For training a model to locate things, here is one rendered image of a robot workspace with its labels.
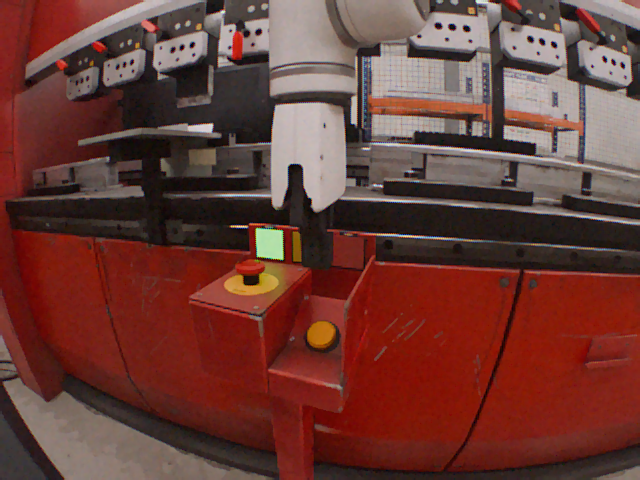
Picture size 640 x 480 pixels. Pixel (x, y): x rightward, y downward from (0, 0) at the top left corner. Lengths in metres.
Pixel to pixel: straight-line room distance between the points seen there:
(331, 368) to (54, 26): 1.35
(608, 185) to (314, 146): 0.71
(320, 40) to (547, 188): 0.58
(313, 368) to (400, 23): 0.36
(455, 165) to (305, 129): 0.43
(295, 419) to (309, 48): 0.48
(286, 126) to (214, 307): 0.22
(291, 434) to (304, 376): 0.19
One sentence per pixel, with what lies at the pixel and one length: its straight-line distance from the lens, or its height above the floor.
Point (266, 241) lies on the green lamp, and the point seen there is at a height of 0.81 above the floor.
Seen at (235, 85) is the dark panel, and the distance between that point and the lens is 1.34.
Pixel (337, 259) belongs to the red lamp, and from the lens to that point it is 0.44.
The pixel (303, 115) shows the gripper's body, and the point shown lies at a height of 0.98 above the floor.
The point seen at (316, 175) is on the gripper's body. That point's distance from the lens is 0.26.
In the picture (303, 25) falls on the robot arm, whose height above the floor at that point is 1.06.
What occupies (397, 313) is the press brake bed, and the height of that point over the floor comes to 0.67.
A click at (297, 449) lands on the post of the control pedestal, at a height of 0.48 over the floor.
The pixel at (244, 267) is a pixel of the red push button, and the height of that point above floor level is 0.81.
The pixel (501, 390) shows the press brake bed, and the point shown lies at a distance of 0.75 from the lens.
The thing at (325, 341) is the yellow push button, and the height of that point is 0.72.
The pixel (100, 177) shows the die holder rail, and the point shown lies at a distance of 1.02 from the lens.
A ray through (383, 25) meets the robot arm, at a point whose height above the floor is 1.05.
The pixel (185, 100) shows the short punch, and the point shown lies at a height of 1.10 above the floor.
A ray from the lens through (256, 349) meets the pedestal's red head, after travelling 0.37.
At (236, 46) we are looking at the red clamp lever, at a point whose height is 1.18.
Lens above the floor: 0.94
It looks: 15 degrees down
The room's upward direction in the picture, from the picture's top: 1 degrees clockwise
